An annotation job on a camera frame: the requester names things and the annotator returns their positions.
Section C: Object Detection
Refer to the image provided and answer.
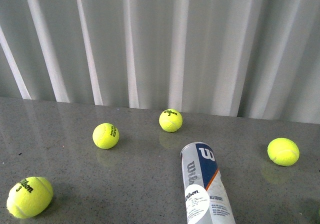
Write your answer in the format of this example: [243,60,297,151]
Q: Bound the Wilson tennis ball can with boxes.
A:
[180,142,235,224]

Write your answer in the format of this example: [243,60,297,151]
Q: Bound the near-left Wilson tennis ball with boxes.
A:
[6,177,54,219]

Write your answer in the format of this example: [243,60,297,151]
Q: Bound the white pleated curtain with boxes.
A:
[0,0,320,123]

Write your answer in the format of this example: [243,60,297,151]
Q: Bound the far Wilson tennis ball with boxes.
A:
[159,109,183,132]

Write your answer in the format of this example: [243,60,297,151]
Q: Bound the Head tennis ball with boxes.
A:
[92,123,120,149]

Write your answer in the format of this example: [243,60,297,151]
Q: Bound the plain right tennis ball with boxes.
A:
[267,138,300,167]

